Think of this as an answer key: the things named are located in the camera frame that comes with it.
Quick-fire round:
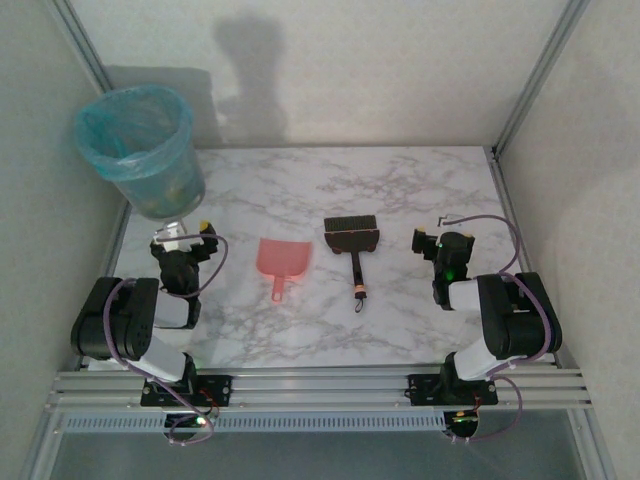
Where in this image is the aluminium corner post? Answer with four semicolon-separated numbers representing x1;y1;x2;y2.
48;0;115;96
491;0;592;157

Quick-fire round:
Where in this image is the small circuit board with LED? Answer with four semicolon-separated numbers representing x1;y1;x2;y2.
191;408;221;429
448;407;484;427

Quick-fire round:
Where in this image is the aluminium frame leg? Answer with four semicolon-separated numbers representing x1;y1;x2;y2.
19;407;66;480
568;408;617;480

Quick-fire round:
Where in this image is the pink plastic dustpan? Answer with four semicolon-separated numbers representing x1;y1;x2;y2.
257;237;315;304

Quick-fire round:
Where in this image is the grey slotted cable duct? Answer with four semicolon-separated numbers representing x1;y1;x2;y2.
58;410;450;434

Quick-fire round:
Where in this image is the aluminium table side rail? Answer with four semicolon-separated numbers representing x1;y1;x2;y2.
486;147;557;357
74;202;134;372

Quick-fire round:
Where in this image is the teal plastic bin liner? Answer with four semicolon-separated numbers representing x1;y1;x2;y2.
73;83;195;182

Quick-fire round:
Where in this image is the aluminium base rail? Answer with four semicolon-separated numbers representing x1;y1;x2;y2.
47;367;596;412

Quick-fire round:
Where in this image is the black hand brush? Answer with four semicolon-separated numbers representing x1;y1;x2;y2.
323;214;380;314

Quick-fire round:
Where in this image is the grey translucent waste bin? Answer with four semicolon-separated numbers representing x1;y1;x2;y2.
74;84;207;221

